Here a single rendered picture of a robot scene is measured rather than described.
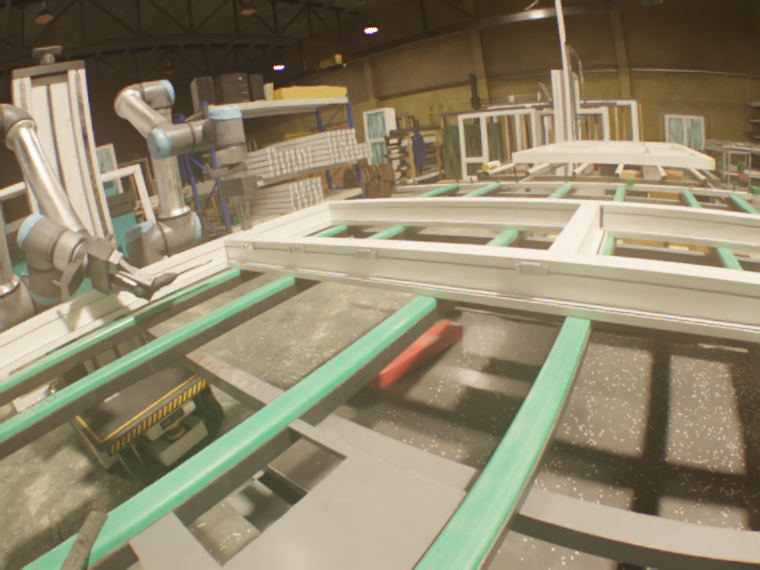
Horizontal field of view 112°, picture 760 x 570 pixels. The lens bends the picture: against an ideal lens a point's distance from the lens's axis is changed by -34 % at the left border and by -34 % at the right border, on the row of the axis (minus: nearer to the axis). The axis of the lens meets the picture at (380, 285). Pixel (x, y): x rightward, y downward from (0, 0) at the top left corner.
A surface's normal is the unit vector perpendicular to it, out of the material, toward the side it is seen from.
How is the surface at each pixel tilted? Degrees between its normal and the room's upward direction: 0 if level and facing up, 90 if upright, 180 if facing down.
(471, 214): 90
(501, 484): 0
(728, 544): 0
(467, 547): 0
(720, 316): 90
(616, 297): 90
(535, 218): 90
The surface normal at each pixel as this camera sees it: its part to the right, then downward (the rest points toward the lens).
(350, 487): -0.15, -0.92
